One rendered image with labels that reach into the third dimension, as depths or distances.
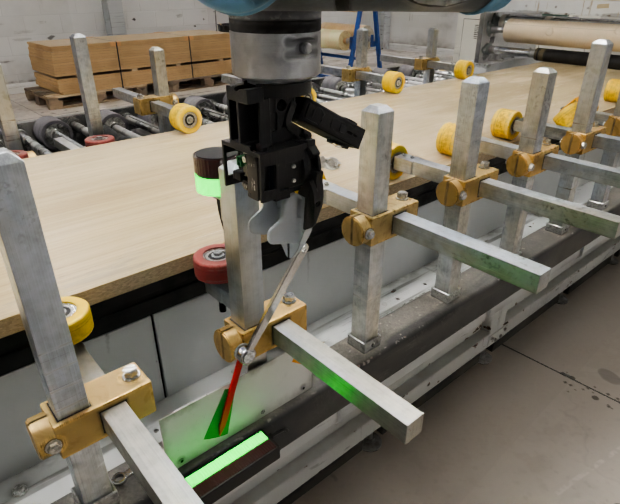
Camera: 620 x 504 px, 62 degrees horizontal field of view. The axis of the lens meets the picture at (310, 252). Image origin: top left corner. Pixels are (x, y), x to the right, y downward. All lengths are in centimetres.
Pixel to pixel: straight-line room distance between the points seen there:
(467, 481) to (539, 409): 43
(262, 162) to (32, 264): 24
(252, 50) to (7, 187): 25
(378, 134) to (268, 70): 30
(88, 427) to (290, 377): 31
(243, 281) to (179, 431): 22
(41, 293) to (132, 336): 36
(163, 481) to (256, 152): 34
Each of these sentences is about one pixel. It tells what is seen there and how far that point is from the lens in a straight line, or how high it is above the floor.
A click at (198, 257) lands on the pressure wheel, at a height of 91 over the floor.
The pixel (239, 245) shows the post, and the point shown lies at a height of 100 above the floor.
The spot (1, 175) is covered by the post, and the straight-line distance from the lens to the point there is 53.
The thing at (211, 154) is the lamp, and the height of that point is 111.
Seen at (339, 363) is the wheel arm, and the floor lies 86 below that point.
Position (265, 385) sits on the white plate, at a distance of 81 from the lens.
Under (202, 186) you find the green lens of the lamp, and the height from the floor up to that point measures 107.
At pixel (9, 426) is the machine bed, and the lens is 93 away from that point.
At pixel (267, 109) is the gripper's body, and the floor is 119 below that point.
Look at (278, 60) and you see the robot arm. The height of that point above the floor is 123.
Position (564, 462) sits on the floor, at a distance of 187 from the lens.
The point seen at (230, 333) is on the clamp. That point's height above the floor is 87.
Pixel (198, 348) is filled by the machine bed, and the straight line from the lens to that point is 100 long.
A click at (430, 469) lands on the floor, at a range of 172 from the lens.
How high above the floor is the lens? 130
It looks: 28 degrees down
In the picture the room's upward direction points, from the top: straight up
